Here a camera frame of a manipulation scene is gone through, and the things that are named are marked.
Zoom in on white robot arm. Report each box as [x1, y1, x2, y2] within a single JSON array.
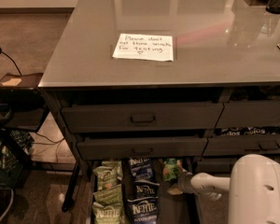
[[168, 154, 280, 224]]

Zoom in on green rice chip bag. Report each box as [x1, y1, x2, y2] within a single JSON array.
[[162, 158, 182, 181]]

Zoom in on green Kettle bag front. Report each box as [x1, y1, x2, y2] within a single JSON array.
[[92, 202, 124, 224]]

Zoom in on open bottom left drawer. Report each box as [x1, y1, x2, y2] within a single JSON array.
[[88, 158, 200, 224]]

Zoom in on black crate with snacks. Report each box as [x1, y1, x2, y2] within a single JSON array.
[[0, 131, 34, 189]]

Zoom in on grey cabinet with glass top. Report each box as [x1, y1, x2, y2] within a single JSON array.
[[39, 0, 280, 224]]

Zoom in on bottom right grey drawer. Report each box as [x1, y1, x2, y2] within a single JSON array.
[[195, 156, 280, 174]]

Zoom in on blue Kettle bag middle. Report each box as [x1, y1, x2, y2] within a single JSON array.
[[134, 180, 160, 198]]

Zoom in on white handwritten paper note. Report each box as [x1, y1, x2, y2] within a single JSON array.
[[113, 34, 174, 62]]

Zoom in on green Kettle bag back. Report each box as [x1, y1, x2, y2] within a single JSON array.
[[93, 161, 123, 191]]

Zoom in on top right grey drawer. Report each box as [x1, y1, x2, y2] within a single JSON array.
[[217, 101, 280, 128]]

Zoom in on dark snack bags in drawer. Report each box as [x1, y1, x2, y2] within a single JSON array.
[[215, 126, 280, 136]]

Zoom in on blue kettle bag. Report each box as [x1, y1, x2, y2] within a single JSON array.
[[129, 158, 154, 181], [134, 180, 160, 198], [128, 197, 158, 224]]

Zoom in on blue Kettle bag back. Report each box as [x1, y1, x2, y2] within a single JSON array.
[[129, 158, 154, 181]]

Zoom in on middle right grey drawer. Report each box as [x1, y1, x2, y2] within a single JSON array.
[[203, 134, 280, 156]]

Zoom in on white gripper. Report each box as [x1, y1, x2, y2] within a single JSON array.
[[167, 165, 194, 195]]

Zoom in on grey drawer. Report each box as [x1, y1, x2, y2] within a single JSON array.
[[203, 134, 280, 156], [195, 156, 280, 174], [217, 101, 280, 128], [77, 136, 207, 160], [62, 103, 223, 133]]

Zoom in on top left grey drawer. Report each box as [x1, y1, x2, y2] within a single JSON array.
[[62, 103, 223, 133]]

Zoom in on green kettle bag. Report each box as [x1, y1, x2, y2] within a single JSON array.
[[92, 202, 124, 224], [93, 185, 122, 205], [93, 161, 123, 191]]

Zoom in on green Kettle bag middle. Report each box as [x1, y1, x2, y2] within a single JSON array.
[[93, 185, 122, 205]]

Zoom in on black side table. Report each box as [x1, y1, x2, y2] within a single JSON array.
[[0, 73, 49, 133]]

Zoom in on black cable at left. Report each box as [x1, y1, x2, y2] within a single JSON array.
[[0, 43, 23, 77]]

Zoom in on blue Kettle bag front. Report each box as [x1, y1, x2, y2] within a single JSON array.
[[128, 197, 158, 224]]

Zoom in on middle left grey drawer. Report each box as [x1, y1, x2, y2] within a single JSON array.
[[77, 136, 207, 160]]

